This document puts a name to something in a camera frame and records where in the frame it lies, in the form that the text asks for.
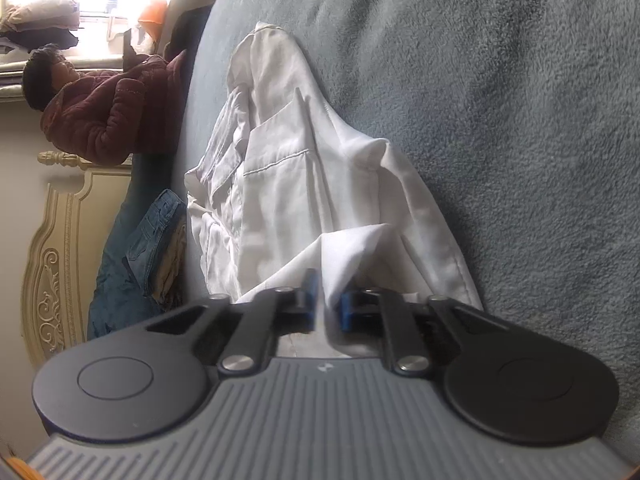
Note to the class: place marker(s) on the grey blanket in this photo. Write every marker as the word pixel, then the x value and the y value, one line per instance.
pixel 475 85

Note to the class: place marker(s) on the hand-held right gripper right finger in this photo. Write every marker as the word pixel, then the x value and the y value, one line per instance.
pixel 346 312

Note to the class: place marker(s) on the folded beige pants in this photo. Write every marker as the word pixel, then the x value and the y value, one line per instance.
pixel 172 260

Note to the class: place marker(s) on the orange bag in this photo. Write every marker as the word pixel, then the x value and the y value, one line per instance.
pixel 152 12

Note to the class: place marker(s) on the cream carved headboard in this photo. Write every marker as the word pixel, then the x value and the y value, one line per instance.
pixel 60 260

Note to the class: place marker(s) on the grey curtain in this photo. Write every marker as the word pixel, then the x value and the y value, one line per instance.
pixel 30 85

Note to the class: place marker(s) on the white shirt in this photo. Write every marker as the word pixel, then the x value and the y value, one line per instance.
pixel 300 185

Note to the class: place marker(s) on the folded blue jeans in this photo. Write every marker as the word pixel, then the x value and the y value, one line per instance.
pixel 145 240

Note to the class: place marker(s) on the hanging dark jacket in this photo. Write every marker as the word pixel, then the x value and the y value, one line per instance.
pixel 45 37

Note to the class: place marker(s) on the teal duvet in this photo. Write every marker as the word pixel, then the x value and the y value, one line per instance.
pixel 110 300

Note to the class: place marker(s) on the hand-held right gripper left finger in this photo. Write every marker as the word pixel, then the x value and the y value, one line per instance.
pixel 312 305

